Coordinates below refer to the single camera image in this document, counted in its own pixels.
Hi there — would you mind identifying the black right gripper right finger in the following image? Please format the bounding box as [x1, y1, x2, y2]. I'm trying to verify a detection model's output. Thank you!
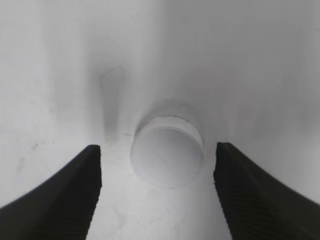
[213, 142, 320, 240]

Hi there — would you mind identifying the white screw cap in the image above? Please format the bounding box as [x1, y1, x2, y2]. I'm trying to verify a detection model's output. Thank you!
[130, 116, 204, 189]

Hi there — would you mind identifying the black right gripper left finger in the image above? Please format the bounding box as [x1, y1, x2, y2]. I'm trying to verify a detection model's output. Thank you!
[0, 145, 102, 240]

